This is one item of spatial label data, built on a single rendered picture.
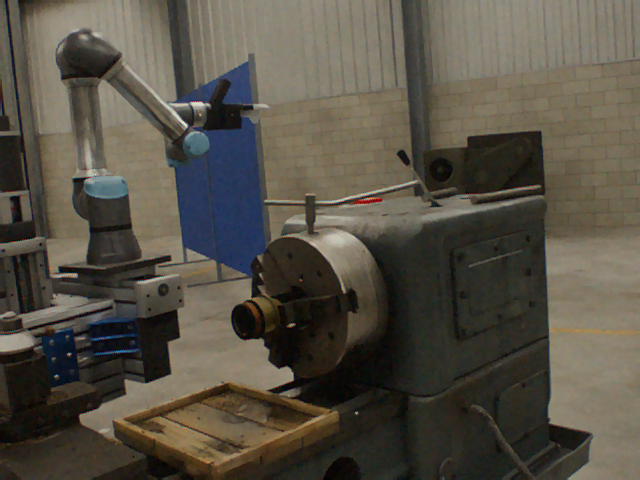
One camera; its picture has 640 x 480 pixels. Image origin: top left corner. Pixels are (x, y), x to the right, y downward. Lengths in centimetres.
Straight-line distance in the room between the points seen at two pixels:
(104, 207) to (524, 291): 112
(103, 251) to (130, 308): 18
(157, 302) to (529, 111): 996
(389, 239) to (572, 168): 991
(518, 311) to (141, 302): 96
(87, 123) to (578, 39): 988
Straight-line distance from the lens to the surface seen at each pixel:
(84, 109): 212
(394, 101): 1219
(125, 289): 191
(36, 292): 198
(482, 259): 170
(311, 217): 151
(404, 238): 150
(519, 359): 186
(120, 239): 197
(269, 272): 153
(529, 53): 1158
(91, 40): 204
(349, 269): 145
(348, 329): 144
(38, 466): 119
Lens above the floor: 140
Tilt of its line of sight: 7 degrees down
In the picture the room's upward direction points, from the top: 5 degrees counter-clockwise
